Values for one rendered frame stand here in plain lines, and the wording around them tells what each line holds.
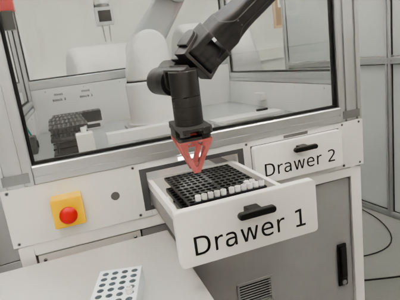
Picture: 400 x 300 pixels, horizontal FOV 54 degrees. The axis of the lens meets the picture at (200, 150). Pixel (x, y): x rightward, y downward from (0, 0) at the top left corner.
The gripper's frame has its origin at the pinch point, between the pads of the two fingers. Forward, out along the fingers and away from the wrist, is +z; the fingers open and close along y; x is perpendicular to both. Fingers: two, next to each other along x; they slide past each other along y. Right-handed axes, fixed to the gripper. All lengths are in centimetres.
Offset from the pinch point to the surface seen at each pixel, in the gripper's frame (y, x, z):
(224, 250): -12.1, -0.7, 13.1
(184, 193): 4.9, 1.8, 7.5
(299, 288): 22, -34, 56
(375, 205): 133, -156, 104
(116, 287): -9.2, 19.7, 16.7
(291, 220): -11.3, -15.2, 11.0
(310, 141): 22.2, -40.3, 7.8
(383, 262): 77, -115, 104
